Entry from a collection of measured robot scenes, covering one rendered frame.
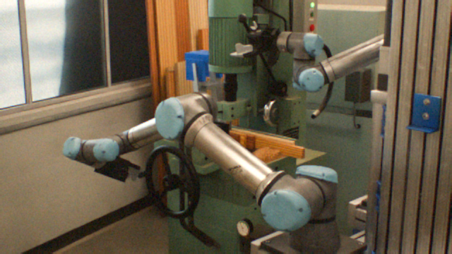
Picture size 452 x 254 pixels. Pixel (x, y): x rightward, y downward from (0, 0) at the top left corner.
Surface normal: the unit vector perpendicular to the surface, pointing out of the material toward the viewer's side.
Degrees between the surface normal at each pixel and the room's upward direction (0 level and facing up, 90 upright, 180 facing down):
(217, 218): 90
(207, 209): 90
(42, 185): 90
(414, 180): 90
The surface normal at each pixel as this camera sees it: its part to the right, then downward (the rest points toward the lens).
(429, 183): -0.75, 0.17
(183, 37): 0.84, 0.08
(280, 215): -0.47, 0.28
